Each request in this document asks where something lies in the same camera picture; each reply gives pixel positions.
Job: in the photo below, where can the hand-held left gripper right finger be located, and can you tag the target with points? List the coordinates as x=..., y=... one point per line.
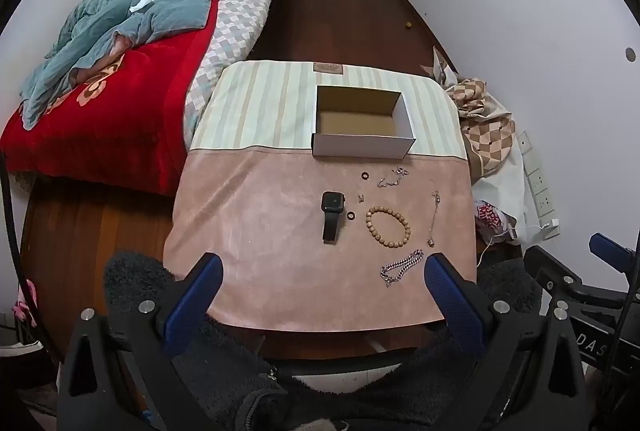
x=450, y=296

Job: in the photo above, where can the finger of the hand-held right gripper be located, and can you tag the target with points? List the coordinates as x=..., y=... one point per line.
x=607, y=251
x=552, y=273

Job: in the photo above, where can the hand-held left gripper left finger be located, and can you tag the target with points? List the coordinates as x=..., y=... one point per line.
x=195, y=301

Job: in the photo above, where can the black smartwatch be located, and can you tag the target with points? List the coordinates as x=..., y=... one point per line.
x=331, y=216

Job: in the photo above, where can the white cardboard box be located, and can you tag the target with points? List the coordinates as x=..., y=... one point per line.
x=360, y=146

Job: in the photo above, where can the red snack packet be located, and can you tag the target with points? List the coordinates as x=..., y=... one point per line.
x=492, y=216

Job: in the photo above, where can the white power strip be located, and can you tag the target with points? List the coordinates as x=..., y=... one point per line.
x=540, y=191

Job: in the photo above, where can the pink striped table cloth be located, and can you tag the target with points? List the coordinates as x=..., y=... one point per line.
x=270, y=221

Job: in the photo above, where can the beige checkered cloth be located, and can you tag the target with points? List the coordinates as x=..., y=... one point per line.
x=487, y=136

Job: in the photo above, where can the person's dark fleece clothing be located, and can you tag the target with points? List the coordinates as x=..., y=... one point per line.
x=320, y=391

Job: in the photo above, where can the pink slippers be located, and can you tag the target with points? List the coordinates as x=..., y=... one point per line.
x=25, y=306

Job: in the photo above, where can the bed with red blanket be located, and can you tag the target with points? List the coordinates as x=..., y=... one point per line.
x=125, y=111

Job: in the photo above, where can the crumpled brown paper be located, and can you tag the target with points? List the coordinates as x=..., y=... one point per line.
x=440, y=66

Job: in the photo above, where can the grey checkered bed sheet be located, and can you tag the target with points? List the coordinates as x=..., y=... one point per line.
x=240, y=21

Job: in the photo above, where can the white tissue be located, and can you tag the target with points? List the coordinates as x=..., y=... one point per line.
x=141, y=4

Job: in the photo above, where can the round wall cap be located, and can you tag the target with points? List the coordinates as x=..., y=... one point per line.
x=631, y=54

